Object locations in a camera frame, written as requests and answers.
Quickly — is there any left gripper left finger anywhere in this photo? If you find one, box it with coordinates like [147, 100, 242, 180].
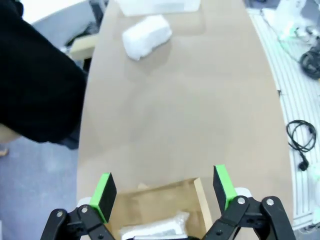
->
[43, 172, 118, 240]

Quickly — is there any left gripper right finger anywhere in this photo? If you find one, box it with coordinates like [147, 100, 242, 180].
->
[204, 164, 295, 240]

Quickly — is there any bubble-wrapped clock with visible screen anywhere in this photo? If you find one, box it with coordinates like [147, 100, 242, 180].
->
[119, 211, 191, 240]

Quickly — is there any thickly bubble-wrapped clock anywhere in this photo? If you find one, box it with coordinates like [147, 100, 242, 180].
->
[121, 14, 173, 61]

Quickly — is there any brown cardboard box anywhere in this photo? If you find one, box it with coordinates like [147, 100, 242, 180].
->
[104, 176, 213, 240]

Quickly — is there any white ribbed floor mat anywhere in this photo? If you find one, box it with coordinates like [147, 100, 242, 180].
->
[246, 7, 320, 230]

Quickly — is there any person in black sweater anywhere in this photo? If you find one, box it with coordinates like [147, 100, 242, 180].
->
[0, 0, 89, 151]

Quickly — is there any clear plastic bag green print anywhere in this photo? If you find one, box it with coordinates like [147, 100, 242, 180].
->
[276, 0, 316, 49]

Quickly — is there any clear plastic container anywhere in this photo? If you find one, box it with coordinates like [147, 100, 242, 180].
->
[114, 0, 202, 17]

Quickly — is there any black looped power cable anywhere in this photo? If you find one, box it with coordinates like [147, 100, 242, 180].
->
[286, 119, 318, 172]

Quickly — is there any black cable bundle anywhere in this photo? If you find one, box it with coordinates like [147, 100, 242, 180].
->
[298, 48, 320, 81]

